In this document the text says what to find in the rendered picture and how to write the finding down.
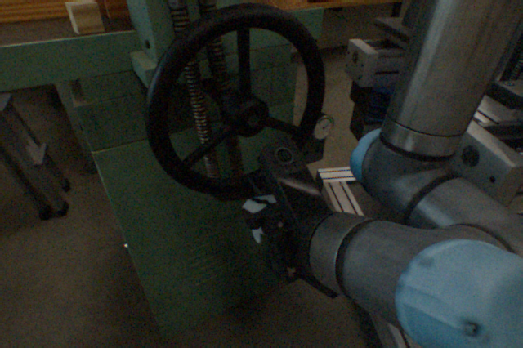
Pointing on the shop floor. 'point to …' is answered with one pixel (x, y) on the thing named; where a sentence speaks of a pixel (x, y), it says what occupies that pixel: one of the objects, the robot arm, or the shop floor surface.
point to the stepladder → (39, 152)
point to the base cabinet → (188, 228)
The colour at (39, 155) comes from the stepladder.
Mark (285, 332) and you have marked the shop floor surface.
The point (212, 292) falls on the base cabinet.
